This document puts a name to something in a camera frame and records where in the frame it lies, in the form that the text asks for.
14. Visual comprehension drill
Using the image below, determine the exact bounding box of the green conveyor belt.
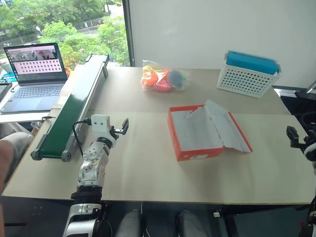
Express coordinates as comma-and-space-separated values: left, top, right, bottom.
31, 54, 111, 162

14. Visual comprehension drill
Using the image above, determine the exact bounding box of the dark rounded shape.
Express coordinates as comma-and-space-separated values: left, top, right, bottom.
115, 209, 146, 237
175, 210, 210, 237

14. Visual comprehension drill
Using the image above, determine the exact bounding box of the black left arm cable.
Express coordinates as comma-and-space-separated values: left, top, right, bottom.
72, 118, 92, 157

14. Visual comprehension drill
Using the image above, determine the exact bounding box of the clear plastic wrapper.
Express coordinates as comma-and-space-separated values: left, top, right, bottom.
30, 120, 41, 135

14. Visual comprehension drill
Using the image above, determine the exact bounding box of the white perforated plastic basket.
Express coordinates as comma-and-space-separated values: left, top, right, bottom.
216, 51, 282, 99

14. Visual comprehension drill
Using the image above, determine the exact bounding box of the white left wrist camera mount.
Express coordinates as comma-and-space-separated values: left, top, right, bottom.
90, 114, 117, 149

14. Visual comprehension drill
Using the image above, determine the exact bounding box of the white side table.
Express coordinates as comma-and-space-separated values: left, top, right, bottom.
0, 112, 51, 123

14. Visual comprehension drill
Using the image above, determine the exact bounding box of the black window frame post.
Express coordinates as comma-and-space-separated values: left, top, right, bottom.
122, 0, 135, 67

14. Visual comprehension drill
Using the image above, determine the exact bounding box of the orange shoe box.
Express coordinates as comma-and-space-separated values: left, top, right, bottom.
167, 99, 254, 162

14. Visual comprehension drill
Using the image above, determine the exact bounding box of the white tissue paper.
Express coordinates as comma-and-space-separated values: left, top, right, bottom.
171, 106, 225, 152

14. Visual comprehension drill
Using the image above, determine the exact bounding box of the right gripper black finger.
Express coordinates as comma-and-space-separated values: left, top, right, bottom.
286, 125, 299, 144

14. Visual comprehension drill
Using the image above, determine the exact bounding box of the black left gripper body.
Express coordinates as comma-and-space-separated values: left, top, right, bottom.
109, 125, 124, 140

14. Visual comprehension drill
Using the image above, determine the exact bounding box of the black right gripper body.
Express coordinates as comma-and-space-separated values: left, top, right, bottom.
290, 137, 310, 150

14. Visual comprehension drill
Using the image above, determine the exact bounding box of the blue sponge block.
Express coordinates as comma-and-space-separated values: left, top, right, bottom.
226, 51, 279, 75

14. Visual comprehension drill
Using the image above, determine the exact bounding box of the black tablet device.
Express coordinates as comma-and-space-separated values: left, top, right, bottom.
0, 82, 13, 102

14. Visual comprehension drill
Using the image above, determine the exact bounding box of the person's grey trouser leg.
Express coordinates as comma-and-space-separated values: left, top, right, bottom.
0, 122, 35, 183

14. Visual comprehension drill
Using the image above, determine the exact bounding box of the clear bag of colourful toys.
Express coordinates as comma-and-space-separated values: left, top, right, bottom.
140, 59, 190, 92

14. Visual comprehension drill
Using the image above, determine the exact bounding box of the grey open laptop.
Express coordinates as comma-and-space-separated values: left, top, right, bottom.
0, 42, 69, 115

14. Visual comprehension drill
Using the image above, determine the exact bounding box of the black side stand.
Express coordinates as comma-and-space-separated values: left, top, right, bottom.
273, 85, 316, 131

